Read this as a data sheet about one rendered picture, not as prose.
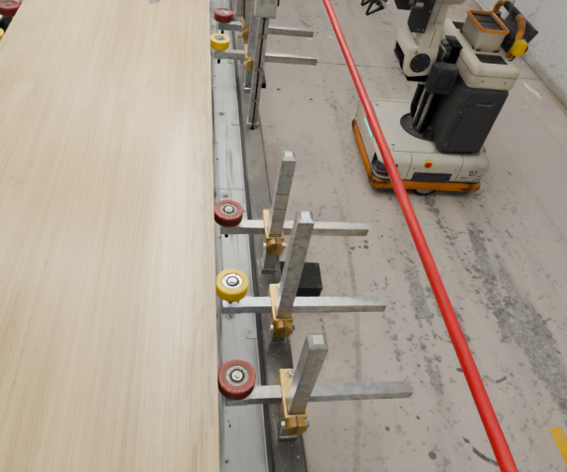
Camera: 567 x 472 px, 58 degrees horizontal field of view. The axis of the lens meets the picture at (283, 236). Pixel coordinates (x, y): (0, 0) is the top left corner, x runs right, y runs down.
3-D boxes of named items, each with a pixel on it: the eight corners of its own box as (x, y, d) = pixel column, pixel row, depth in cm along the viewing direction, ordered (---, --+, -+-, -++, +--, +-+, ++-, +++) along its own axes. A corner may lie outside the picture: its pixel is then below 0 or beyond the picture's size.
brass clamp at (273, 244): (279, 221, 153) (281, 209, 150) (284, 256, 144) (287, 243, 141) (259, 221, 152) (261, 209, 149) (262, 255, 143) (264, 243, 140)
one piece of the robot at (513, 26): (482, 41, 283) (514, 6, 270) (506, 74, 260) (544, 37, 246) (468, 31, 278) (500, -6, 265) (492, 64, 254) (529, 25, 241)
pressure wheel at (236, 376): (224, 421, 111) (227, 398, 102) (210, 390, 115) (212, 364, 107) (257, 407, 114) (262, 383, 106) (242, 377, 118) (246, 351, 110)
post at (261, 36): (257, 122, 206) (270, 11, 174) (258, 129, 203) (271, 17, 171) (246, 121, 206) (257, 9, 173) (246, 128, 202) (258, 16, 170)
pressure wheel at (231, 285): (212, 318, 128) (215, 291, 120) (215, 293, 134) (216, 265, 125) (244, 321, 129) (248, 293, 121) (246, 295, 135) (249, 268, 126)
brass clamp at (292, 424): (300, 378, 121) (303, 367, 118) (307, 435, 112) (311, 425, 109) (274, 379, 120) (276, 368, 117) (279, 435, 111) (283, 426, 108)
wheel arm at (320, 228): (363, 230, 155) (366, 220, 152) (365, 239, 153) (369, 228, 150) (219, 228, 148) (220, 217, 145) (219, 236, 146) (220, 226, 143)
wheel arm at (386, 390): (405, 387, 123) (410, 378, 120) (409, 400, 121) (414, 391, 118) (224, 393, 116) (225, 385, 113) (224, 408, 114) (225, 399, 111)
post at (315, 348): (288, 435, 128) (326, 330, 93) (290, 449, 125) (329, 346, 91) (274, 436, 127) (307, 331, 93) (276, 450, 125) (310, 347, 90)
